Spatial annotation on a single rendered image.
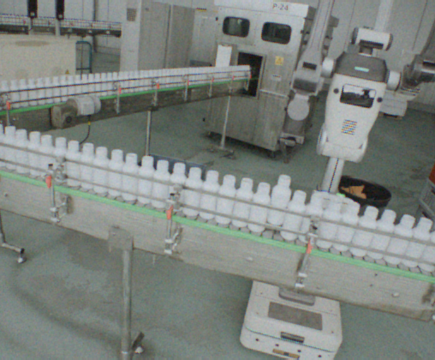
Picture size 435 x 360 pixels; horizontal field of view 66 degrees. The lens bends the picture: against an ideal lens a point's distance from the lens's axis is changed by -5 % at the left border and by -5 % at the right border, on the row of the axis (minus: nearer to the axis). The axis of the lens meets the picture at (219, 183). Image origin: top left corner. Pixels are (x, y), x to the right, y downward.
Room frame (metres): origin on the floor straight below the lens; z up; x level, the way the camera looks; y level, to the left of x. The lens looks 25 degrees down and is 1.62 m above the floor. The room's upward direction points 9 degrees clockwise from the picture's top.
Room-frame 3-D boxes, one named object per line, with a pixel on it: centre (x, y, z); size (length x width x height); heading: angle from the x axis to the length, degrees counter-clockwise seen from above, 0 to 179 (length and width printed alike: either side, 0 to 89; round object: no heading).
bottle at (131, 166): (1.12, 0.31, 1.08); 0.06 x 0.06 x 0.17
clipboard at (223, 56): (5.06, 0.22, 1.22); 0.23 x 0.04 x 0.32; 62
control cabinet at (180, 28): (8.01, 1.48, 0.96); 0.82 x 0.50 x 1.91; 152
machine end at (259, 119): (5.55, -0.51, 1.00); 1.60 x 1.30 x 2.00; 152
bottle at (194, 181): (1.08, 0.09, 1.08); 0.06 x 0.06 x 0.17
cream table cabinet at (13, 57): (4.64, 2.80, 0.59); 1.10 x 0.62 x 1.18; 152
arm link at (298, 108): (0.99, -0.19, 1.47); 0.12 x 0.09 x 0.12; 169
